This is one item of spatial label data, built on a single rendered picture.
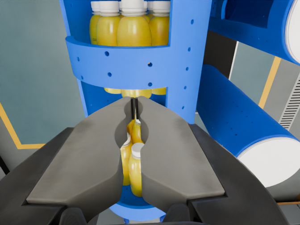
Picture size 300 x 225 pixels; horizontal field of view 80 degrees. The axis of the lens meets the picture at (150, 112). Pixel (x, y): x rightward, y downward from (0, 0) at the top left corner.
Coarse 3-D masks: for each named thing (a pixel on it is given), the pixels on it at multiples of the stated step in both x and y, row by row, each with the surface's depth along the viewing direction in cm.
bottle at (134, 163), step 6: (132, 156) 48; (132, 162) 48; (138, 162) 48; (132, 168) 49; (138, 168) 48; (132, 174) 50; (138, 174) 49; (132, 180) 52; (138, 180) 51; (132, 186) 54; (138, 186) 52; (132, 192) 56; (138, 192) 54
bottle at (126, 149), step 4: (128, 144) 52; (132, 144) 54; (124, 148) 52; (128, 148) 52; (124, 152) 52; (128, 152) 52; (124, 156) 52; (128, 156) 53; (124, 160) 53; (124, 164) 54; (124, 168) 54; (124, 172) 55; (128, 172) 56; (124, 176) 56; (128, 176) 57; (124, 180) 57; (128, 180) 58; (124, 184) 58; (128, 184) 59
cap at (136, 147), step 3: (135, 144) 49; (138, 144) 49; (141, 144) 49; (144, 144) 49; (132, 147) 48; (135, 147) 48; (138, 147) 48; (141, 147) 48; (132, 150) 47; (135, 150) 47; (138, 150) 47; (132, 153) 48; (135, 153) 47; (138, 153) 47; (135, 156) 48; (138, 156) 47
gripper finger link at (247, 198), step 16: (192, 128) 9; (208, 144) 8; (208, 160) 7; (224, 160) 7; (224, 176) 6; (240, 176) 6; (240, 192) 6; (256, 192) 6; (192, 208) 5; (208, 208) 5; (224, 208) 5; (240, 208) 5; (256, 208) 5; (272, 208) 5; (208, 224) 5; (224, 224) 5; (240, 224) 5; (256, 224) 5; (272, 224) 5; (288, 224) 5
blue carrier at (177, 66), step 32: (64, 0) 34; (96, 0) 43; (160, 0) 46; (192, 0) 26; (192, 32) 28; (96, 64) 29; (128, 64) 27; (160, 64) 28; (192, 64) 32; (96, 96) 51; (160, 96) 59; (192, 96) 36; (128, 192) 57
